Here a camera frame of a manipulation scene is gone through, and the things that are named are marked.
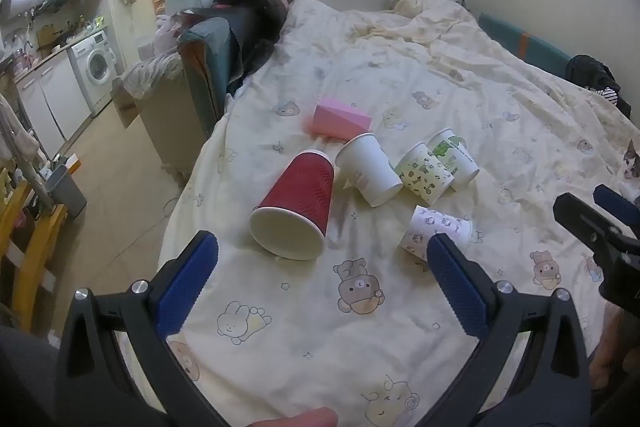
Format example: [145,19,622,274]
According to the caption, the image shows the white cup with purple print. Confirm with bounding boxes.
[397,205,474,259]

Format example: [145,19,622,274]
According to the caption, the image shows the pile of dark clothes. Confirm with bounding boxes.
[210,0,297,82]

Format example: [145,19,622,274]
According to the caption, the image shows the plain white paper cup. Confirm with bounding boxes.
[335,133,404,208]

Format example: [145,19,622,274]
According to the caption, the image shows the person's left hand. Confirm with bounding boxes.
[247,407,341,427]

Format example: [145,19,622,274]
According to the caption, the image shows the grey trash bin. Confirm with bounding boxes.
[46,163,88,220]

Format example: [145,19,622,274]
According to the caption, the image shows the white cup with dark print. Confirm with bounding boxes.
[395,142,455,206]

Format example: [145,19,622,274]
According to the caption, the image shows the person's grey clothing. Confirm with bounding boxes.
[0,324,66,427]

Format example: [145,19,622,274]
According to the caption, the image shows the white cup with green print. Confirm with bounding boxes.
[426,128,481,192]

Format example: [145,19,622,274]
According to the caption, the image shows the dark clothing heap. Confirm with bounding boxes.
[566,54,632,114]

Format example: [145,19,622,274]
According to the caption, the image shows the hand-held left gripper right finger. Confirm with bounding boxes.
[417,233,593,427]

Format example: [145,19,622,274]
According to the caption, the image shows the pink box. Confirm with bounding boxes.
[312,98,373,141]

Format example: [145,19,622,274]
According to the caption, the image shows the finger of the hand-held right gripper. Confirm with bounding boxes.
[552,193,632,269]
[593,184,640,239]

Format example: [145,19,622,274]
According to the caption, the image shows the white washing machine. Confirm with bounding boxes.
[67,29,123,115]

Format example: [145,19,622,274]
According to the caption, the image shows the cat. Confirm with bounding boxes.
[619,141,640,202]

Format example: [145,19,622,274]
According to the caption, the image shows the cardboard box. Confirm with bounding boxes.
[111,77,138,129]

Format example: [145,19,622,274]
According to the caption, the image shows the cream pillow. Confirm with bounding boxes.
[382,0,473,20]

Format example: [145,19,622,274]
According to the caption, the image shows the white kitchen cabinet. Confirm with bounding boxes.
[12,52,93,142]

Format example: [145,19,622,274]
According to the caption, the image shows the beige sofa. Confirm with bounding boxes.
[120,54,211,180]

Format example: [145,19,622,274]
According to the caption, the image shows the teal bed board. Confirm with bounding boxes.
[477,13,573,80]

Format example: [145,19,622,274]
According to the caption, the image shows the person's right forearm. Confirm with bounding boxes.
[587,304,640,388]

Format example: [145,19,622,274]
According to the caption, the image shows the red ribbed paper cup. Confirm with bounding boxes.
[248,149,335,262]

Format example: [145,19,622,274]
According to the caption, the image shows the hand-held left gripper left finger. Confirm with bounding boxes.
[54,231,236,427]

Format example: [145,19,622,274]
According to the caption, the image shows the yellow wooden chair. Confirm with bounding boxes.
[0,179,68,333]

